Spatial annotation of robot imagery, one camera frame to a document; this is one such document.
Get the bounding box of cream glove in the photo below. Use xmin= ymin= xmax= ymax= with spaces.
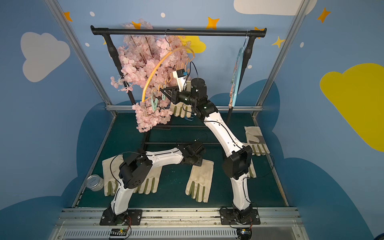
xmin=185 ymin=160 xmax=214 ymax=203
xmin=102 ymin=155 xmax=124 ymax=197
xmin=170 ymin=103 xmax=192 ymax=118
xmin=244 ymin=127 xmax=270 ymax=156
xmin=134 ymin=167 xmax=162 ymax=195

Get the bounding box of yellow clip hanger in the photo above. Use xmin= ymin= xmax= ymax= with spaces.
xmin=141 ymin=35 xmax=196 ymax=102

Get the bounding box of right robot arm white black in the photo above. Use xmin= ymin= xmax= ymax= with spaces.
xmin=161 ymin=78 xmax=253 ymax=220

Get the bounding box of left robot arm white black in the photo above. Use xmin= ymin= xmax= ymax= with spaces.
xmin=111 ymin=141 xmax=214 ymax=216

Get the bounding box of cream glove under right arm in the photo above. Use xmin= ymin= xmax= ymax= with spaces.
xmin=248 ymin=160 xmax=257 ymax=178

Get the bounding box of light blue clip hanger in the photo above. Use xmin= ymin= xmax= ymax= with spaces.
xmin=229 ymin=31 xmax=248 ymax=109

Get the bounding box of small blue garden rake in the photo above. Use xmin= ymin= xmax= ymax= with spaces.
xmin=184 ymin=116 xmax=195 ymax=122

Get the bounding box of pink cherry blossom branch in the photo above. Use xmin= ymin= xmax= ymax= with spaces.
xmin=111 ymin=35 xmax=173 ymax=133

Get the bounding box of black clothes rack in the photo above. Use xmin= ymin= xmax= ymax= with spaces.
xmin=90 ymin=25 xmax=267 ymax=160

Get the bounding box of silver metal can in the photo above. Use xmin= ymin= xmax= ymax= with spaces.
xmin=86 ymin=175 xmax=104 ymax=192

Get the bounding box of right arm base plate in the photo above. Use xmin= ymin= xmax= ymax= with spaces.
xmin=219 ymin=207 xmax=261 ymax=226

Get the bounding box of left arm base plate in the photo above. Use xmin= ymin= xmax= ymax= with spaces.
xmin=100 ymin=208 xmax=143 ymax=226

